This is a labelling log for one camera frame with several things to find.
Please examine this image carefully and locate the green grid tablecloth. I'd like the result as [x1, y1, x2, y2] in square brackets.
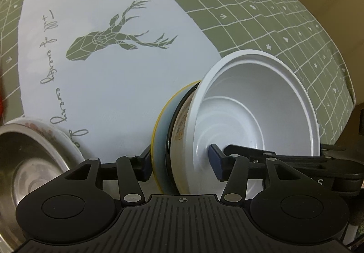
[1, 0, 356, 162]

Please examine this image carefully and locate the blue enamel bowl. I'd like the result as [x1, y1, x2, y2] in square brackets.
[156, 84, 200, 194]

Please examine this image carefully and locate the white bowl yellow rim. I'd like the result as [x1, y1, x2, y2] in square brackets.
[150, 79, 203, 194]

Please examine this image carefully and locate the floral rim ceramic bowl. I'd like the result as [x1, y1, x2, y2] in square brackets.
[7, 117, 85, 168]

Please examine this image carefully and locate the stainless steel bowl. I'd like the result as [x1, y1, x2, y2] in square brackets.
[1, 124, 76, 252]

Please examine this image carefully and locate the rectangular red white plastic tray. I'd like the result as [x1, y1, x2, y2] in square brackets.
[0, 71, 5, 115]

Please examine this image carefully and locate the white foam bowl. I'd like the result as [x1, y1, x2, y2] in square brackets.
[170, 50, 320, 196]

